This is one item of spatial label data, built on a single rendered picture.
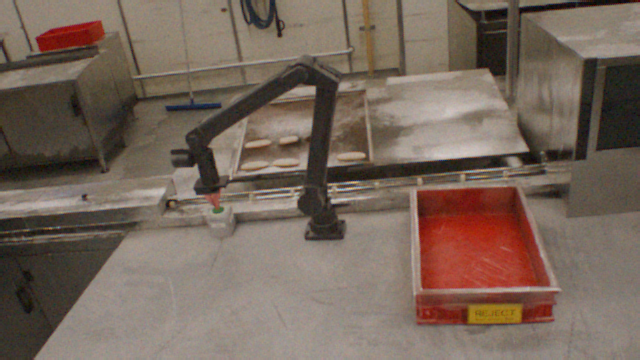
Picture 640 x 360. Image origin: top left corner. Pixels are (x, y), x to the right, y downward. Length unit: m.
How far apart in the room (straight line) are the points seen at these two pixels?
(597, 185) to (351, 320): 0.80
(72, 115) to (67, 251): 2.41
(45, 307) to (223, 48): 3.79
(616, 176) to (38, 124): 3.92
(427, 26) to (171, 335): 4.17
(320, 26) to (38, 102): 2.66
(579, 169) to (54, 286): 1.82
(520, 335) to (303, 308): 0.52
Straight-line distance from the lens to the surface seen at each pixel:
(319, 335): 1.30
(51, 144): 4.54
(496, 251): 1.51
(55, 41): 5.16
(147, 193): 1.87
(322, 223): 1.56
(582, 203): 1.67
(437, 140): 1.92
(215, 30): 5.50
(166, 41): 5.66
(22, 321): 2.39
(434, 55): 5.19
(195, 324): 1.41
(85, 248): 1.99
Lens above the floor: 1.74
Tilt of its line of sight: 29 degrees down
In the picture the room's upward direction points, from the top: 8 degrees counter-clockwise
